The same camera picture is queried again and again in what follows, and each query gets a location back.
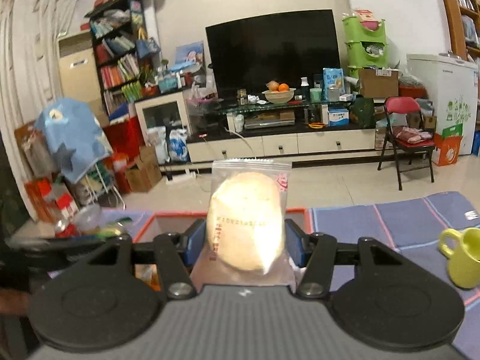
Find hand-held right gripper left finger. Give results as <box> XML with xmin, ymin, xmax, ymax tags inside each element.
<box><xmin>71</xmin><ymin>218</ymin><xmax>206</xmax><ymax>301</ymax></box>

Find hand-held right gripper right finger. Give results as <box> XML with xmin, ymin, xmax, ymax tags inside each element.
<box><xmin>284</xmin><ymin>218</ymin><xmax>414</xmax><ymax>300</ymax></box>

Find orange cardboard box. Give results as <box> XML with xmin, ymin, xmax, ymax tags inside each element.
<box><xmin>131</xmin><ymin>207</ymin><xmax>315</xmax><ymax>246</ymax></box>

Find clear round biscuit packet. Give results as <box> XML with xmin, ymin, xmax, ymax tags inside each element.
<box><xmin>191</xmin><ymin>158</ymin><xmax>298</xmax><ymax>289</ymax></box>

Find red drink can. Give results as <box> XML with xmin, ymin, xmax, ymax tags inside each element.
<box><xmin>54</xmin><ymin>219</ymin><xmax>76</xmax><ymax>239</ymax></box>

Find red white cardboard box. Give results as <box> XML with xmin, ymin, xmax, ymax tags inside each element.
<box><xmin>24</xmin><ymin>178</ymin><xmax>79</xmax><ymax>223</ymax></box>

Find clear plastic jar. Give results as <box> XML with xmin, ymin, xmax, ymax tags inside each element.
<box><xmin>73</xmin><ymin>204</ymin><xmax>104</xmax><ymax>233</ymax></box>

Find open brown cardboard box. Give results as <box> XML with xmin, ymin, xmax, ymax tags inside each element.
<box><xmin>125</xmin><ymin>146</ymin><xmax>163</xmax><ymax>193</ymax></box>

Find white TV stand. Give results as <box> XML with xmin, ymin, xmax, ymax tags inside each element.
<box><xmin>187</xmin><ymin>99</ymin><xmax>379</xmax><ymax>164</ymax></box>

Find blue white floor bag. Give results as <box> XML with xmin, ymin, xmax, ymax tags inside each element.
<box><xmin>169</xmin><ymin>128</ymin><xmax>189</xmax><ymax>163</ymax></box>

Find blue plaid tablecloth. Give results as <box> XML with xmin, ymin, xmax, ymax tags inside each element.
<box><xmin>45</xmin><ymin>191</ymin><xmax>480</xmax><ymax>360</ymax></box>

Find blue star print cloth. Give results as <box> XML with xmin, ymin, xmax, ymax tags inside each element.
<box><xmin>34</xmin><ymin>97</ymin><xmax>113</xmax><ymax>184</ymax></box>

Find white glass door cabinet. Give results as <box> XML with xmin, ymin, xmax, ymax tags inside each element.
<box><xmin>135</xmin><ymin>92</ymin><xmax>193</xmax><ymax>139</ymax></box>

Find red storage box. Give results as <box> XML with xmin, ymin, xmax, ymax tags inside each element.
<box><xmin>103</xmin><ymin>116</ymin><xmax>141</xmax><ymax>158</ymax></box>

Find blue white box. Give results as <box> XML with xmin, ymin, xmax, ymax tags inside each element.
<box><xmin>328</xmin><ymin>108</ymin><xmax>350</xmax><ymax>126</ymax></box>

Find fruit bowl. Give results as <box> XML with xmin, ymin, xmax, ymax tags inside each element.
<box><xmin>262</xmin><ymin>88</ymin><xmax>297</xmax><ymax>105</ymax></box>

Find dark green bag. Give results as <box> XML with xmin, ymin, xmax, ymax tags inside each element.
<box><xmin>350</xmin><ymin>97</ymin><xmax>376</xmax><ymax>126</ymax></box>

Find blue white standing bag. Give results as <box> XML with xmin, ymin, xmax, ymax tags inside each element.
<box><xmin>323</xmin><ymin>68</ymin><xmax>346</xmax><ymax>102</ymax></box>

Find yellow-green mug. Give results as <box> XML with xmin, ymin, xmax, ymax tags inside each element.
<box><xmin>439</xmin><ymin>227</ymin><xmax>480</xmax><ymax>289</ymax></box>

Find beige standing air conditioner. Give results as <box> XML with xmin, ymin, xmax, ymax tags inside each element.
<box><xmin>58</xmin><ymin>32</ymin><xmax>104</xmax><ymax>117</ymax></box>

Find red folding chair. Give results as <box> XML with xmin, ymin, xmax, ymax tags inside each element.
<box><xmin>377</xmin><ymin>97</ymin><xmax>437</xmax><ymax>191</ymax></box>

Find orange green carton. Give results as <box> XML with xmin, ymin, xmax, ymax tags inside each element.
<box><xmin>431</xmin><ymin>124</ymin><xmax>464</xmax><ymax>166</ymax></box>

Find white curtain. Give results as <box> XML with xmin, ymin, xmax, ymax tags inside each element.
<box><xmin>0</xmin><ymin>0</ymin><xmax>81</xmax><ymax>211</ymax></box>

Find blue picture board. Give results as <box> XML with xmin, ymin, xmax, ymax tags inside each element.
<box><xmin>175</xmin><ymin>41</ymin><xmax>205</xmax><ymax>69</ymax></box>

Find black television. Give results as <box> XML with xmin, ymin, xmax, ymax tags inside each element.
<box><xmin>205</xmin><ymin>9</ymin><xmax>341</xmax><ymax>100</ymax></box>

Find blue tote bag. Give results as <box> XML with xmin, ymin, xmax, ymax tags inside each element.
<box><xmin>136</xmin><ymin>26</ymin><xmax>161</xmax><ymax>59</ymax></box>

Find dark bookshelf with books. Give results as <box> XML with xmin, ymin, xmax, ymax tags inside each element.
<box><xmin>85</xmin><ymin>0</ymin><xmax>166</xmax><ymax>117</ymax></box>

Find green stacked storage bins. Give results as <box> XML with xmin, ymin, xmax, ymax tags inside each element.
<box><xmin>342</xmin><ymin>15</ymin><xmax>387</xmax><ymax>79</ymax></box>

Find white chest freezer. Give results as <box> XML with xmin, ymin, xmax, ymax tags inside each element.
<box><xmin>407</xmin><ymin>52</ymin><xmax>479</xmax><ymax>156</ymax></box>

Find wooden bookshelf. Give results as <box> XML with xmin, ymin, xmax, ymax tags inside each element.
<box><xmin>437</xmin><ymin>0</ymin><xmax>480</xmax><ymax>62</ymax></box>

